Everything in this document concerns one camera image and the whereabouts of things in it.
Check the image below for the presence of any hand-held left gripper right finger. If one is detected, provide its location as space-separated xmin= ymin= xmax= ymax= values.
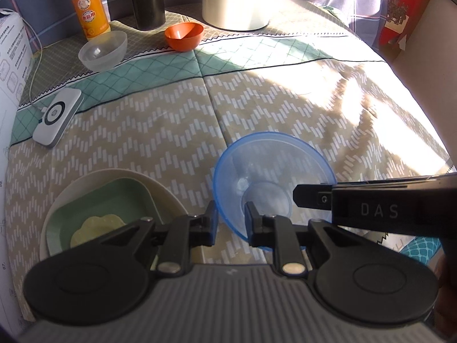
xmin=244 ymin=201 xmax=380 ymax=276

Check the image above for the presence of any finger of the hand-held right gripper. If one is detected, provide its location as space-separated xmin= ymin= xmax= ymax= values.
xmin=293 ymin=184 xmax=334 ymax=210

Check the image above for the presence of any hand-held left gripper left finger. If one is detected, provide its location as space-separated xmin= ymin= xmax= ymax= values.
xmin=96 ymin=201 xmax=219 ymax=276

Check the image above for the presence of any blue plastic bowl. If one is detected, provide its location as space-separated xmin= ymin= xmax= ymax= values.
xmin=213 ymin=132 xmax=337 ymax=253

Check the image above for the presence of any white round plate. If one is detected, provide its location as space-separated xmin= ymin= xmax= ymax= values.
xmin=39 ymin=167 xmax=187 ymax=258

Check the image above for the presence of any green square plate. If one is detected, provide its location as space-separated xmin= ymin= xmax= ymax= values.
xmin=46 ymin=178 xmax=165 ymax=258

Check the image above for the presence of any yellow flower-shaped plate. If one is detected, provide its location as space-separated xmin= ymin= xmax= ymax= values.
xmin=70 ymin=213 xmax=127 ymax=249

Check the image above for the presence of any teal patterned cloth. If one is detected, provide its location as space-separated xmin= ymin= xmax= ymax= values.
xmin=392 ymin=238 xmax=444 ymax=269

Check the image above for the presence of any beige patterned quilt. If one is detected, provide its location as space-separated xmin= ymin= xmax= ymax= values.
xmin=7 ymin=0 xmax=451 ymax=324

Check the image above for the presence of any orange plastic bowl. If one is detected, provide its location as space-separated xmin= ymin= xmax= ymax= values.
xmin=164 ymin=22 xmax=205 ymax=53

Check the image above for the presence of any red gift bag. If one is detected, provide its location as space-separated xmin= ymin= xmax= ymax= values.
xmin=378 ymin=0 xmax=435 ymax=63

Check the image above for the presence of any clear plastic bowl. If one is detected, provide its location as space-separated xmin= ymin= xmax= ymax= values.
xmin=78 ymin=30 xmax=128 ymax=73

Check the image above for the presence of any white thermos jug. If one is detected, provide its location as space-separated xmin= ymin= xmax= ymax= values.
xmin=202 ymin=0 xmax=268 ymax=31

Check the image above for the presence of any white cardboard box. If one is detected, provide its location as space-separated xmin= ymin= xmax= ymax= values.
xmin=0 ymin=10 xmax=37 ymax=334

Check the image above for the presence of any black thermos bottle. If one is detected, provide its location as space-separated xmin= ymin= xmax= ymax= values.
xmin=126 ymin=0 xmax=166 ymax=31

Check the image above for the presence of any yellow detergent bottle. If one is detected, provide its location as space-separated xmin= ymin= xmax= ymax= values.
xmin=62 ymin=0 xmax=111 ymax=42

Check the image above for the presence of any plaid bed sheet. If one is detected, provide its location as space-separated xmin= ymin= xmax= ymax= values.
xmin=0 ymin=0 xmax=395 ymax=58

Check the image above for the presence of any white wireless charger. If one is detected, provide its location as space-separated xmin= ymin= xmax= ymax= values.
xmin=32 ymin=88 xmax=84 ymax=148

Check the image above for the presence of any white cable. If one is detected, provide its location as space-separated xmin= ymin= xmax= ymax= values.
xmin=28 ymin=17 xmax=49 ymax=112

